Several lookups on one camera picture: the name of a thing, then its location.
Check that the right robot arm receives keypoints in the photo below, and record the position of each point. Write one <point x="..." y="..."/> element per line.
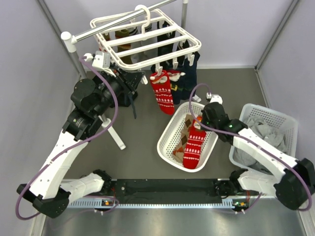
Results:
<point x="291" y="181"/>

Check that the silver horizontal rack bar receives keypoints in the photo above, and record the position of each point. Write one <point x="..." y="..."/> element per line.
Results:
<point x="70" y="40"/>

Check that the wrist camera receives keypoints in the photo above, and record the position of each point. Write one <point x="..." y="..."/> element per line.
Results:
<point x="101" y="60"/>
<point x="213" y="98"/>

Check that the red hanging sock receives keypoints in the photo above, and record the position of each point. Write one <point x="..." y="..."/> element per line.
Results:
<point x="105" y="37"/>

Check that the grey striped sock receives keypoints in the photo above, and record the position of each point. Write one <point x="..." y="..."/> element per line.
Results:
<point x="141" y="56"/>

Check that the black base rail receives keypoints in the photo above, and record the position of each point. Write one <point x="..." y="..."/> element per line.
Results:
<point x="166" y="191"/>

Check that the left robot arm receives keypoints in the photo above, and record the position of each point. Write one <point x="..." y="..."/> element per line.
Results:
<point x="46" y="192"/>

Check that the white rack base foot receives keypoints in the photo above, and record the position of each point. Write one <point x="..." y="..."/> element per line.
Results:
<point x="115" y="135"/>

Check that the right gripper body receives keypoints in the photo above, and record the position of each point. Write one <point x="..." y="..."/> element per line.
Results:
<point x="205" y="120"/>

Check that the grey clothes in basket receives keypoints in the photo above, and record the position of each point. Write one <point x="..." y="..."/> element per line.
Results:
<point x="269" y="134"/>

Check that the far silver rack pole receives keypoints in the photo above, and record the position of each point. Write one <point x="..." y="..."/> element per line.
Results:
<point x="184" y="13"/>

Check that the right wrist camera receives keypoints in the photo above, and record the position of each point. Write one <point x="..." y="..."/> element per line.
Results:
<point x="213" y="98"/>

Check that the white clip sock hanger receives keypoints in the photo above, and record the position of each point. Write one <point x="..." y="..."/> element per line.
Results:
<point x="155" y="24"/>

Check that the navy santa belt sock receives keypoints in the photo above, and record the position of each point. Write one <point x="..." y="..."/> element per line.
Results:
<point x="177" y="79"/>

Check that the dark blue sock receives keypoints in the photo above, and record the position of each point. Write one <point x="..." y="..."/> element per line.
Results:
<point x="132" y="98"/>

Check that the olive striped sock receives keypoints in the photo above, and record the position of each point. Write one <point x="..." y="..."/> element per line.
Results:
<point x="123" y="47"/>

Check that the red patterned christmas sock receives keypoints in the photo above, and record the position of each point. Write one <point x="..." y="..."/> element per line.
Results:
<point x="162" y="89"/>

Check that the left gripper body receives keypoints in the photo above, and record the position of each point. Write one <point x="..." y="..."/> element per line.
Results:
<point x="116" y="82"/>

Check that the argyle beige orange sock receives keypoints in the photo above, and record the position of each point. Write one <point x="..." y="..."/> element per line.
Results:
<point x="178" y="152"/>

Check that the white far rack foot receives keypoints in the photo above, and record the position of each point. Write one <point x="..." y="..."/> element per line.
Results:
<point x="196" y="98"/>

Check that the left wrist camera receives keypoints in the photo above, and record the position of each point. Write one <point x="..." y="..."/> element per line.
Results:
<point x="101" y="60"/>

